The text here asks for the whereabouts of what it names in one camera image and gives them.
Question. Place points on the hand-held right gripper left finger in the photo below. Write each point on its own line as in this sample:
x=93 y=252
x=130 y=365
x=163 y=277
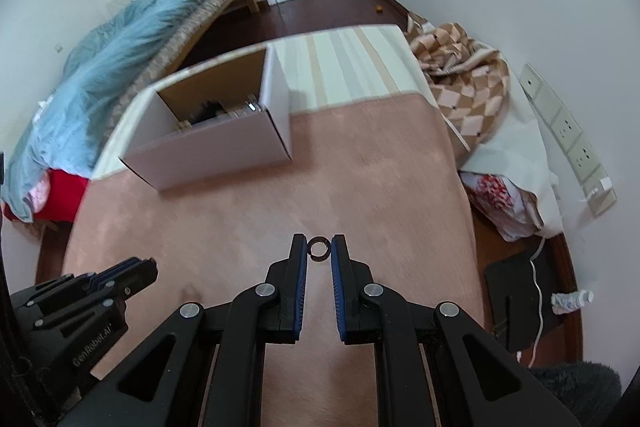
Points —
x=300 y=287

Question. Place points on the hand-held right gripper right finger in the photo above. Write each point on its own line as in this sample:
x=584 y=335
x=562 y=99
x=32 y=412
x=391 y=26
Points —
x=339 y=287

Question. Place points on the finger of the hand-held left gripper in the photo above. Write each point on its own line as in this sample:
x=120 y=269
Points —
x=135 y=282
x=125 y=266

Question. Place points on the white cardboard box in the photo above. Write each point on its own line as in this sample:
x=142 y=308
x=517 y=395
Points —
x=210 y=152

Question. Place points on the black smart band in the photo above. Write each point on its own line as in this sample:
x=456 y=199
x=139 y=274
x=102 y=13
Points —
x=207 y=113

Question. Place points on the red bed sheet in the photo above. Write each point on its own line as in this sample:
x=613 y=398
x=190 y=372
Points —
x=60 y=192

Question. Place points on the pink suede table mat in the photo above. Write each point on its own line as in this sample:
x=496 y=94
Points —
x=310 y=187

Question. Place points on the black flat floor stand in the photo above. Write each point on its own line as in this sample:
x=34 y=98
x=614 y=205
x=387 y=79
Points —
x=515 y=297

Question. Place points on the red printed plastic bag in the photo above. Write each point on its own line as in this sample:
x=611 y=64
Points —
x=495 y=197

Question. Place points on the white paper scrap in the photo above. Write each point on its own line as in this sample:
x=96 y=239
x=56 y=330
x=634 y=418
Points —
x=44 y=104

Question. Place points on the light blue duvet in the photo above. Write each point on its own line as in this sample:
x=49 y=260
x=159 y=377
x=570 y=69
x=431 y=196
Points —
x=100 y=67

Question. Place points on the striped table cloth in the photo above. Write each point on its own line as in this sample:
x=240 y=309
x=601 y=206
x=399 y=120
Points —
x=345 y=62

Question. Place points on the patterned bed mattress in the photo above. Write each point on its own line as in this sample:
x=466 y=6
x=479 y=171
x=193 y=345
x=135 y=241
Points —
x=175 y=42

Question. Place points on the small white plastic bottle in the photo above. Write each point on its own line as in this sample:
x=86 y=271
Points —
x=570 y=301

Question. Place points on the brown checkered blanket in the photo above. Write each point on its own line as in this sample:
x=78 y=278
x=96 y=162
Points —
x=465 y=77

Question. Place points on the dark fluffy cushion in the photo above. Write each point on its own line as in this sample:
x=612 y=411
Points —
x=575 y=392

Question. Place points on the white plug charger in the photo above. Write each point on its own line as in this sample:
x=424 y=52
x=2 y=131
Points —
x=602 y=186

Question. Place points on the white wall socket panel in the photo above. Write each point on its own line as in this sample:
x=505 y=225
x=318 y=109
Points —
x=602 y=202
x=565 y=128
x=586 y=158

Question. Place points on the white wall switch panel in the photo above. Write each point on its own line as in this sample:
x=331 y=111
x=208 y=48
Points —
x=547 y=104
x=531 y=79

